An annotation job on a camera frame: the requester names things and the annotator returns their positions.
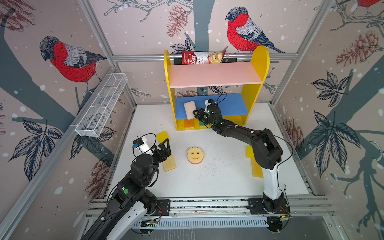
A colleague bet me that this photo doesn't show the white wire mesh basket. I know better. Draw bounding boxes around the white wire mesh basket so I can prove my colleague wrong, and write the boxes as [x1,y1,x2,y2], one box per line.
[75,73,128,137]

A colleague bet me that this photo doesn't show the bright yellow square sponge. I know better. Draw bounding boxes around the bright yellow square sponge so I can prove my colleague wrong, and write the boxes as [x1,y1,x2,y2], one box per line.
[246,146,255,159]

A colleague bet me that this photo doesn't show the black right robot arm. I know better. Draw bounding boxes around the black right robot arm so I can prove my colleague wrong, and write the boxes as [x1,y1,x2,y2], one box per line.
[192,100,289,214]

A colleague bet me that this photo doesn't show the small yellow square sponge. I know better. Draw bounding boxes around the small yellow square sponge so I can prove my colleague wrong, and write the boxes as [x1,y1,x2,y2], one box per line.
[157,131,169,144]

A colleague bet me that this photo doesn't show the orange scrub sponge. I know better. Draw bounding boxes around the orange scrub sponge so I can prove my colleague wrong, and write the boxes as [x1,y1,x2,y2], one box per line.
[184,119,195,130]

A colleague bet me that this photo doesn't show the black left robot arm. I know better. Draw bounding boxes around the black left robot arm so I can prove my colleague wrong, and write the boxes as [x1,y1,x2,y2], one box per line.
[82,137,172,240]

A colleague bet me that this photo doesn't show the light pink sponge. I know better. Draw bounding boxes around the light pink sponge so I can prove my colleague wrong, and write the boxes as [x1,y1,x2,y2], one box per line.
[184,101,197,120]

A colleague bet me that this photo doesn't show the yellow rectangular sponge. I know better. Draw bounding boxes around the yellow rectangular sponge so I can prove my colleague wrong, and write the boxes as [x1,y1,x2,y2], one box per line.
[251,159,264,178]

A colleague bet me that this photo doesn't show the pale yellow sponge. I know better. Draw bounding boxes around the pale yellow sponge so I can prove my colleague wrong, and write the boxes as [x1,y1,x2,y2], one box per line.
[163,155,177,172]

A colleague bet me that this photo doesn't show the red cassava chips bag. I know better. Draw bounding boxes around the red cassava chips bag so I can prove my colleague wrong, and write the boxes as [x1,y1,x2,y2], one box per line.
[182,51,226,65]

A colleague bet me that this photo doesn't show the yellow shelf with coloured boards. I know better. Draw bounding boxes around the yellow shelf with coloured boards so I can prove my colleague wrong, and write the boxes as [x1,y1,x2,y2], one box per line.
[164,46,270,131]

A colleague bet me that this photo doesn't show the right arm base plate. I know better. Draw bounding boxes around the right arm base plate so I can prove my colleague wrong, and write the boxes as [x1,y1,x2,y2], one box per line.
[247,198,291,215]

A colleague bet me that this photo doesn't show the smiley face sponge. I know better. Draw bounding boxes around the smiley face sponge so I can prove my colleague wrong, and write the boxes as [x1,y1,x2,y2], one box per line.
[187,147,204,165]

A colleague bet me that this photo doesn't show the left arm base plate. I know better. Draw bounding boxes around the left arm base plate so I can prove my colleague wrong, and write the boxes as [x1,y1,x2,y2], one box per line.
[146,199,171,217]

